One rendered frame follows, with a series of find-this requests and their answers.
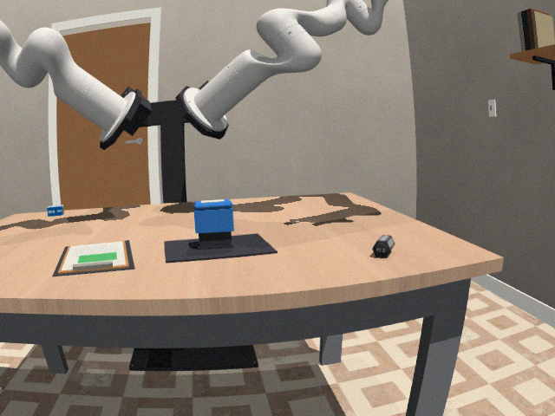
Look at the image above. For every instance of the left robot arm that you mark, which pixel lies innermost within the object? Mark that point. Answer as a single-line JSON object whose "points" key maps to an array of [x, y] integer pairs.
{"points": [[288, 33]]}

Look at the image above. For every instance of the dark grey flat mat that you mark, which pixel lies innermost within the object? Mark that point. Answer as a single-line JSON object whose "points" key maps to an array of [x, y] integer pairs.
{"points": [[244, 246]]}

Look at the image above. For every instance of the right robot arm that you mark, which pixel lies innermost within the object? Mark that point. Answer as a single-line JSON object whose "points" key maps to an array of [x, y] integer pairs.
{"points": [[45, 51]]}

